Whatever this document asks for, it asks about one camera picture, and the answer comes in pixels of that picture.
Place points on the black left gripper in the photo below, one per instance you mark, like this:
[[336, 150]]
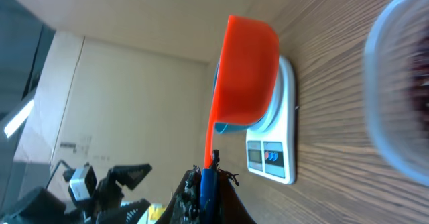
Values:
[[108, 196]]

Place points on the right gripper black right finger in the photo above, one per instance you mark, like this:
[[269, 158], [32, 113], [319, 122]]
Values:
[[231, 209]]

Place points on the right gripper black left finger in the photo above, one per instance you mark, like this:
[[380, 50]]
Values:
[[184, 205]]

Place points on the orange measuring scoop blue handle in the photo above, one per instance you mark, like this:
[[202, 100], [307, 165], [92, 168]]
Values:
[[245, 80]]

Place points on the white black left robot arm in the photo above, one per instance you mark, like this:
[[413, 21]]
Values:
[[41, 206]]

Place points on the white digital kitchen scale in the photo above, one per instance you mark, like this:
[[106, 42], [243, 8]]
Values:
[[271, 142]]

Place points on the blue plastic bowl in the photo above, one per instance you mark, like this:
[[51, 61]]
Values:
[[223, 128]]

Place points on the yellow object on floor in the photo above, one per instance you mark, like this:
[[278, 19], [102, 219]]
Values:
[[154, 213]]

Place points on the clear plastic food container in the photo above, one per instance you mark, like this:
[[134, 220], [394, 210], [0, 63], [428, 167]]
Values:
[[393, 125]]

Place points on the red adzuki beans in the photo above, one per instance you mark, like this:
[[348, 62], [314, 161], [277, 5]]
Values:
[[419, 88]]

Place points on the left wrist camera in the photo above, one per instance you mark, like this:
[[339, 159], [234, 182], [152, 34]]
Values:
[[81, 182]]

